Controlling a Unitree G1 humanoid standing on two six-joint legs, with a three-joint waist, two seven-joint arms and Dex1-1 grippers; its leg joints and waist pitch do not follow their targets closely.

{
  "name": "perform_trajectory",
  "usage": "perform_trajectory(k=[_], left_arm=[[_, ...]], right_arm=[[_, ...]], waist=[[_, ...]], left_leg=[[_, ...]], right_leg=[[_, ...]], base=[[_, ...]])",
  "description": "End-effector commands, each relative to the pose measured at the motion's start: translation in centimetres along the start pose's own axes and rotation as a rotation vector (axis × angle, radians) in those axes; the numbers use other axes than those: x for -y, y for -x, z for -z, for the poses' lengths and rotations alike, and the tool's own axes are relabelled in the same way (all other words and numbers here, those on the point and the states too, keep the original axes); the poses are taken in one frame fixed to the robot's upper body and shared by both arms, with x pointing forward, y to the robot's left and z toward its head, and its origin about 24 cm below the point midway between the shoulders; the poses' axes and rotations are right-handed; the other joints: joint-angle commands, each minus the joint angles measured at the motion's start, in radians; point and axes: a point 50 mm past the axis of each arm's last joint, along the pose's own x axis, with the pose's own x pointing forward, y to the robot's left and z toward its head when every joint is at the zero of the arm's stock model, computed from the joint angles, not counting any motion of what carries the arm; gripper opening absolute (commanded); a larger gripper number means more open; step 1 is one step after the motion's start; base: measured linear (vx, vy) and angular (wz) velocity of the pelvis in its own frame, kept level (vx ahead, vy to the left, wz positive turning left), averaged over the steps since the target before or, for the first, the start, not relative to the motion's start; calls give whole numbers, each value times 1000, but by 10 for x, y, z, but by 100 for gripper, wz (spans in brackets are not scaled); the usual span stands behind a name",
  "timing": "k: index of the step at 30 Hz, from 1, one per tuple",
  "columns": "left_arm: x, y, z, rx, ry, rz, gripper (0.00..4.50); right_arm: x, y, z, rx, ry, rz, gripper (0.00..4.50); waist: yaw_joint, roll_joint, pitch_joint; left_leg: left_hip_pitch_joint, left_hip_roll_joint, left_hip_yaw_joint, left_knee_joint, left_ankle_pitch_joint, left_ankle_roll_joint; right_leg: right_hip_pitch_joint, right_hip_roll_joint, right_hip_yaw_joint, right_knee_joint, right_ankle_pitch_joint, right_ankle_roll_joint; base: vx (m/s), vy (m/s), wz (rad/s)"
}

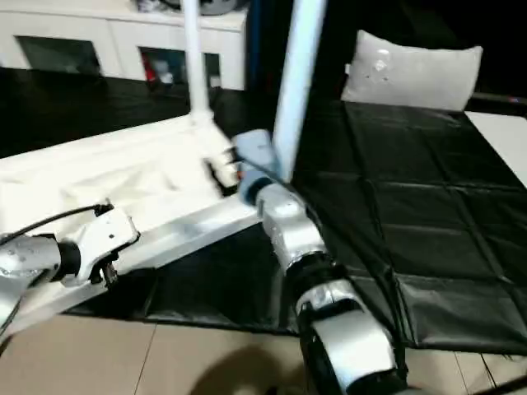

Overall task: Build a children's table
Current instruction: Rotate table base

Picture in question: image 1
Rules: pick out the white plastic table top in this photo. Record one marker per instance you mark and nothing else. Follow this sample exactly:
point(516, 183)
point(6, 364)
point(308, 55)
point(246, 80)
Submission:
point(103, 177)

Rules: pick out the white plastic table leg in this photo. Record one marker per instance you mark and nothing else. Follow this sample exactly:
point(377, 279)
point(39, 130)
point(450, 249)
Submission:
point(195, 61)
point(298, 90)

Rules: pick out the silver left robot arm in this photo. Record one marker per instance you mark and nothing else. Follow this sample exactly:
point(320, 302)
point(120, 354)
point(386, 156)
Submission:
point(29, 263)

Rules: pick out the small white jar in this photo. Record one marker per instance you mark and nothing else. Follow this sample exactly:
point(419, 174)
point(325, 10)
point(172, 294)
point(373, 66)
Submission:
point(166, 77)
point(214, 81)

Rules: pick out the red packet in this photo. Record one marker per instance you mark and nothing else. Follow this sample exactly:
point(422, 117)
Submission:
point(149, 70)

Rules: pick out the black cabinet with gold label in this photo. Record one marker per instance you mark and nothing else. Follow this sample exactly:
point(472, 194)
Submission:
point(267, 45)

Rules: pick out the black round helmet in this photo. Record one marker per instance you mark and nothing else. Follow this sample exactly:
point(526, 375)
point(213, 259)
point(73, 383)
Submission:
point(218, 6)

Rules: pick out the black crumpled bundle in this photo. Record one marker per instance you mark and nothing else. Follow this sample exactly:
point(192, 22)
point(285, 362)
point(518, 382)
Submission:
point(146, 5)

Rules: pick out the black work mat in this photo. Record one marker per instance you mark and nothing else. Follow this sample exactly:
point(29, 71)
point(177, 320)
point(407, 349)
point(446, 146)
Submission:
point(411, 185)

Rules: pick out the white sideboard cabinet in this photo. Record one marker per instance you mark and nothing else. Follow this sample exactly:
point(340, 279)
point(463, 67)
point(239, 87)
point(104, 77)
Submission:
point(82, 37)

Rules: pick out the grey cushion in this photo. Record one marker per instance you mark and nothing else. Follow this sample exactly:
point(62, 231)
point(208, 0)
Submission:
point(411, 74)

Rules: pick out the white flat board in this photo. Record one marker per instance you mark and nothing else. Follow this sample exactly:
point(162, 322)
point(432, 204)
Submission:
point(502, 144)

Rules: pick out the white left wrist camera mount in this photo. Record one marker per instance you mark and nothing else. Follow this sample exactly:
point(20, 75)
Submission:
point(103, 234)

